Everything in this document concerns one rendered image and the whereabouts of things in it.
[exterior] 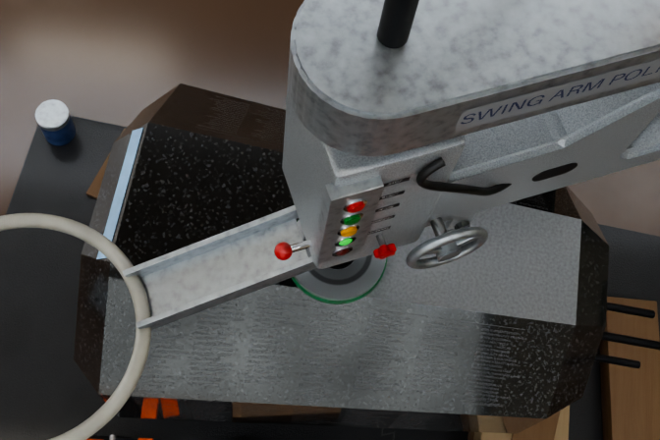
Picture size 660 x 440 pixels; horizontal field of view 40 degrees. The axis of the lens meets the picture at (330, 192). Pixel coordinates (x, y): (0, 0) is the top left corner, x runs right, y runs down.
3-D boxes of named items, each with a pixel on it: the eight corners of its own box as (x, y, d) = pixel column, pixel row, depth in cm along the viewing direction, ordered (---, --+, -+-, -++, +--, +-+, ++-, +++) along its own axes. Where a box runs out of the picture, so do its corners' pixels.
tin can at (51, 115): (70, 114, 291) (62, 94, 280) (80, 139, 288) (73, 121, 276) (39, 125, 289) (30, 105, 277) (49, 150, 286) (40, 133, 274)
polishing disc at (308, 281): (397, 289, 191) (397, 288, 190) (299, 309, 187) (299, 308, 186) (372, 197, 198) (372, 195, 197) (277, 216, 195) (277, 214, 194)
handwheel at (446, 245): (460, 208, 168) (478, 177, 154) (479, 257, 165) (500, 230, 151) (384, 231, 165) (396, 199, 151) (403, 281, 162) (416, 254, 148)
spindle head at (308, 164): (454, 124, 178) (515, -10, 137) (496, 224, 170) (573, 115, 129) (279, 170, 171) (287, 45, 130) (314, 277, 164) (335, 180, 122)
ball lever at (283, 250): (312, 236, 160) (313, 230, 157) (318, 252, 159) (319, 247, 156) (271, 247, 159) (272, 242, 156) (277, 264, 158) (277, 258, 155)
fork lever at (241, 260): (445, 137, 179) (443, 129, 175) (480, 225, 173) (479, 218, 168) (128, 259, 185) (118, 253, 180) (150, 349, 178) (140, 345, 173)
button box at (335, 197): (357, 237, 153) (378, 169, 127) (362, 251, 152) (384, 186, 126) (312, 249, 151) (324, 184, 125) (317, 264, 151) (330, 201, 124)
